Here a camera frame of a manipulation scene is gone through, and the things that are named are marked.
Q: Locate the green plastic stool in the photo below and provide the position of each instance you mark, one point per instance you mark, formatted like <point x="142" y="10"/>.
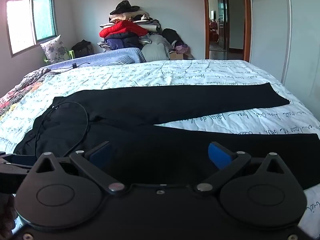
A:
<point x="70" y="53"/>

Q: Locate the white script-print quilt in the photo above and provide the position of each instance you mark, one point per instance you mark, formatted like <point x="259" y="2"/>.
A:
<point x="290" y="119"/>

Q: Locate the black bag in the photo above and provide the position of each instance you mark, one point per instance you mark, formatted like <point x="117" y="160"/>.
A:
<point x="83" y="48"/>

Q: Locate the black hat on pile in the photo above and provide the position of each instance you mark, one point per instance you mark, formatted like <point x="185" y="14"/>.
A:
<point x="124" y="6"/>

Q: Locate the floral patchwork blanket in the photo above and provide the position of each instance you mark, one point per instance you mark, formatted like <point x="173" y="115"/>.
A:
<point x="27" y="84"/>

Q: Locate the white and cream clothes stack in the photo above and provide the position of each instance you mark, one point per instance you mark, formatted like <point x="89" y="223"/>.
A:
<point x="140" y="17"/>

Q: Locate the brown wooden door frame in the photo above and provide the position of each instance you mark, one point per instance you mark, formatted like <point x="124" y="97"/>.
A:
<point x="247" y="29"/>

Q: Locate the red puffer jacket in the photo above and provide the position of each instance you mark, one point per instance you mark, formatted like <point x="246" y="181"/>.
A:
<point x="124" y="26"/>

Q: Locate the grey bundled garment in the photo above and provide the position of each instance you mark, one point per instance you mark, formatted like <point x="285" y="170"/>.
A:
<point x="157" y="50"/>

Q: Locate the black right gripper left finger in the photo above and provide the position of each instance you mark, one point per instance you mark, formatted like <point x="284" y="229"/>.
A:
<point x="49" y="198"/>

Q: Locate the green-framed window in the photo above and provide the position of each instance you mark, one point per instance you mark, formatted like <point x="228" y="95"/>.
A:
<point x="29" y="23"/>

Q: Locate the purple cloth item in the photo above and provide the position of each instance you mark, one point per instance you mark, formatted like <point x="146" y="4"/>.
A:
<point x="182" y="49"/>

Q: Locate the black garment beside pile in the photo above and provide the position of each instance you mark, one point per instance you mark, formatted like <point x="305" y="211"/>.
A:
<point x="172" y="37"/>

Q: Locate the floral white pillow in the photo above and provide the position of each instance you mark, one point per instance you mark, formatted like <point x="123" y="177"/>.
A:
<point x="55" y="50"/>

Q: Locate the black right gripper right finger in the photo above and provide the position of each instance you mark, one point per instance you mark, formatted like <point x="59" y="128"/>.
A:
<point x="271" y="196"/>

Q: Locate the navy blue jacket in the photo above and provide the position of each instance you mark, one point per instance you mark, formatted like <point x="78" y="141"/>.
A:
<point x="121" y="43"/>

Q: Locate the black pants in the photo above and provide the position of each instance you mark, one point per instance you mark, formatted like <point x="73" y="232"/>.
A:
<point x="145" y="151"/>

